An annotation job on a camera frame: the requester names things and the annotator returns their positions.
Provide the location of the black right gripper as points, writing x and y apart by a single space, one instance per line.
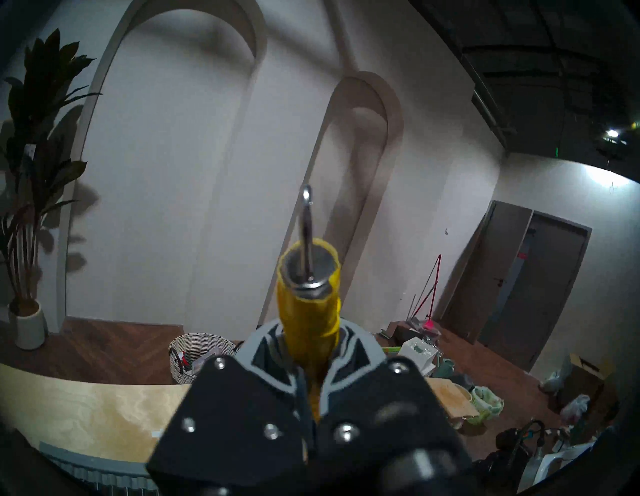
515 447

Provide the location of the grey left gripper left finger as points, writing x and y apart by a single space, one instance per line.
235 420

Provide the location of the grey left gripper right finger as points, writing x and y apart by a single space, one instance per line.
390 420

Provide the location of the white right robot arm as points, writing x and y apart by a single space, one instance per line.
560 462

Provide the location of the green mesh bag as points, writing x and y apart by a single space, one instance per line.
487 402

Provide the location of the wooden cutting board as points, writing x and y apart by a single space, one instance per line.
450 397

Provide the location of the white plastic bag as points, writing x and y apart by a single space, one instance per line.
575 409
551 382

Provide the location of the white open box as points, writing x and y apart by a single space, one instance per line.
417 350

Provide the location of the teal ceramic vase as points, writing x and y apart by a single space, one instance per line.
446 369

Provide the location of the white wicker basket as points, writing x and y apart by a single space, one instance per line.
200 345

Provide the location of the grey dish rack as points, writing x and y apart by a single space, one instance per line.
90 462

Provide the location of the dark grey door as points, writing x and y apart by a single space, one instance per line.
525 290

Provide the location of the ceiling spot light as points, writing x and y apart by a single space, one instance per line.
612 133

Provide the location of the tall potted leafy plant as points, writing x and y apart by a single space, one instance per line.
45 75

